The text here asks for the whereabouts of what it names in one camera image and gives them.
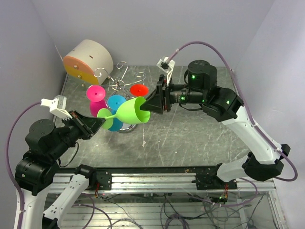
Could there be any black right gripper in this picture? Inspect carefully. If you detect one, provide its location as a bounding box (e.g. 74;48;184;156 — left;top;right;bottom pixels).
140;74;206;114

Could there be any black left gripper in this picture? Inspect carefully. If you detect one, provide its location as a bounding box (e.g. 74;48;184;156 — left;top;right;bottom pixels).
49;108;106;159

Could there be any red plastic wine glass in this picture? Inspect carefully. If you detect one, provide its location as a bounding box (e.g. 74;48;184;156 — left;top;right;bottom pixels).
130;84;149;97

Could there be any green plastic wine glass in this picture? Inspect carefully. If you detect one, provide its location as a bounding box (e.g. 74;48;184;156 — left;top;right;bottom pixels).
97;97;151;131

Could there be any blue plastic wine glass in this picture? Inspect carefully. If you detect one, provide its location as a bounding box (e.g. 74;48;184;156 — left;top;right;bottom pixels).
107;95;126;132

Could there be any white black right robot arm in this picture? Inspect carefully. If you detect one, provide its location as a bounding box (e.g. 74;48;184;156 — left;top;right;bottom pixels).
140;60;290;189

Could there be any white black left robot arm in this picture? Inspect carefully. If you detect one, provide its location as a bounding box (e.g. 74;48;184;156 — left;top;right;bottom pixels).
14;111;105;229

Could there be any pink plastic wine glass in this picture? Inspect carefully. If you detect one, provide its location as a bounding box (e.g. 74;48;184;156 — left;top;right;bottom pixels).
86;85;107;117

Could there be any beige round drawer box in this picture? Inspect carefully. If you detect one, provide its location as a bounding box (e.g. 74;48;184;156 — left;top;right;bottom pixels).
63;39;114;85

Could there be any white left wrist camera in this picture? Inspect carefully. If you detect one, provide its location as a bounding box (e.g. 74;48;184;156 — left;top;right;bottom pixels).
41;95;72;120

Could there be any chrome wire wine glass rack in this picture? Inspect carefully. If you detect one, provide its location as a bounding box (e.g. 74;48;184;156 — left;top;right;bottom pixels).
93;61;146;133

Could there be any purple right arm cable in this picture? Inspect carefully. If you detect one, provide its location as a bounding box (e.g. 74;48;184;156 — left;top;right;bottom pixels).
169;42;298;208

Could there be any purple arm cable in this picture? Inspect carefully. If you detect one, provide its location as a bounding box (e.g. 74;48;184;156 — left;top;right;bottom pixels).
169;42;298;208
5;102;48;229

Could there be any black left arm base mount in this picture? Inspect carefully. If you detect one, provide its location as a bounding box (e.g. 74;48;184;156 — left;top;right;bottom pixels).
96;169;112;191

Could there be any aluminium rail frame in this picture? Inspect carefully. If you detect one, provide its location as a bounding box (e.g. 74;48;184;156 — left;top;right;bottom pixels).
14;171;286;229

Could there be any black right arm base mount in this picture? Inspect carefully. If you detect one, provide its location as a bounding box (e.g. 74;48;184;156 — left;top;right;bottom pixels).
191;174;237;190

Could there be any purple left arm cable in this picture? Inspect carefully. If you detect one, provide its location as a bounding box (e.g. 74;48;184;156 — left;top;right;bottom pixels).
5;102;48;229

